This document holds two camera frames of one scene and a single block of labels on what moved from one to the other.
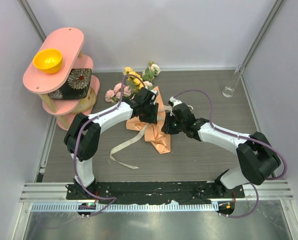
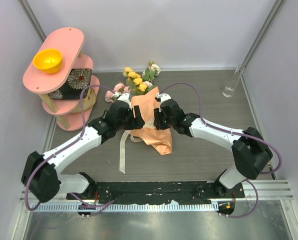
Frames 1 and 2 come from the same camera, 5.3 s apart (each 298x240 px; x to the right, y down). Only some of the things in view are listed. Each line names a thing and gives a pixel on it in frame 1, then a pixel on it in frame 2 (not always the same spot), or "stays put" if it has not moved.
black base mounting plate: x=155 y=192 stays put
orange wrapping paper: x=157 y=135 stays put
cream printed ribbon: x=162 y=108 to x=150 y=124
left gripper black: x=152 y=119 to x=136 y=122
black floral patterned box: x=76 y=86 stays put
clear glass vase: x=228 y=91 stays put
